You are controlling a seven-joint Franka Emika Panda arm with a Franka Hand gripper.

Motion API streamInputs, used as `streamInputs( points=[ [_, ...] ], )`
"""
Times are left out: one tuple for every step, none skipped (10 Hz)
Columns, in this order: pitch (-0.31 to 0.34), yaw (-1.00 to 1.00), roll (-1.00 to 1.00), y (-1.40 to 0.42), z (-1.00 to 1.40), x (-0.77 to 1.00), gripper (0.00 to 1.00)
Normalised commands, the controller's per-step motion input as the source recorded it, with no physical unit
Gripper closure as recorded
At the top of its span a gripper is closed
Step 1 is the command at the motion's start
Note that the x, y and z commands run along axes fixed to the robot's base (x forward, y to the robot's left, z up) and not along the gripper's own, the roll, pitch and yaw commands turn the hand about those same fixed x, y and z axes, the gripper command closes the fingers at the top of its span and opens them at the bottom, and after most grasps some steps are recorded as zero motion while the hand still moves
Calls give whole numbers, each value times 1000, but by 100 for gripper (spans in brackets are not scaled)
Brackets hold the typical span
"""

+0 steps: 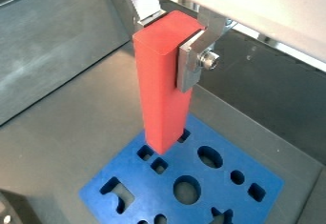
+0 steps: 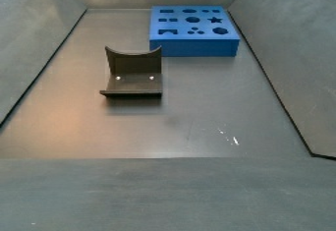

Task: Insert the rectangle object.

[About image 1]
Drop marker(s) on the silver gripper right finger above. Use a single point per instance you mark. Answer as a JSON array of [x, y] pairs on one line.
[[195, 54]]

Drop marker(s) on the red rectangular block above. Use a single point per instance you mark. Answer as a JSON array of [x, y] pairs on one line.
[[164, 103]]

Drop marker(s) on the blue shape-sorter board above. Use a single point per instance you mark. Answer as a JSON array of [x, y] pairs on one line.
[[201, 181]]

